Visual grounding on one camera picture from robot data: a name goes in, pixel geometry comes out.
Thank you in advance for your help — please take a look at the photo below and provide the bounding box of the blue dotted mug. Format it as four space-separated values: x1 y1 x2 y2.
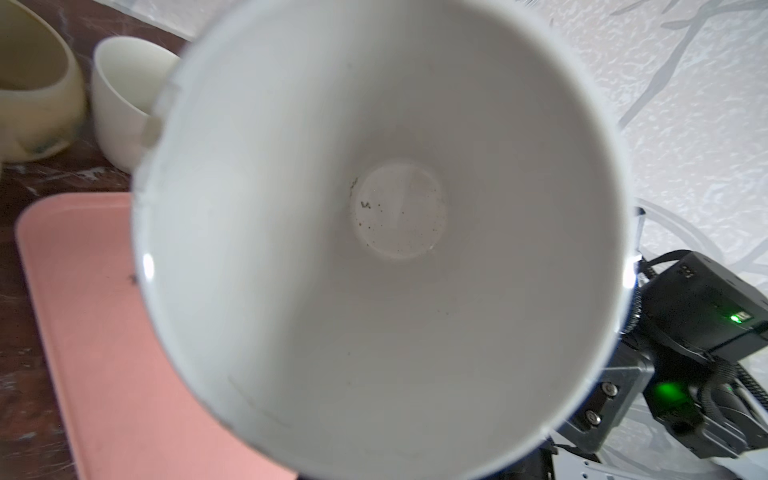
132 1 636 479

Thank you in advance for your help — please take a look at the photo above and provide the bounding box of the beige speckled round mug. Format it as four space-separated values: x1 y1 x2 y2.
1 1 87 163

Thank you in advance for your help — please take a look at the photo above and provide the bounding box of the white mug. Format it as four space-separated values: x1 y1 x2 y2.
91 36 179 173

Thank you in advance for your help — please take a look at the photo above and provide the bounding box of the pink plastic tray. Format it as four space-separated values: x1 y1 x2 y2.
15 193 290 479

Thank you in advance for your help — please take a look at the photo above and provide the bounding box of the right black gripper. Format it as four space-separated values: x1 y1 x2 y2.
559 250 767 459

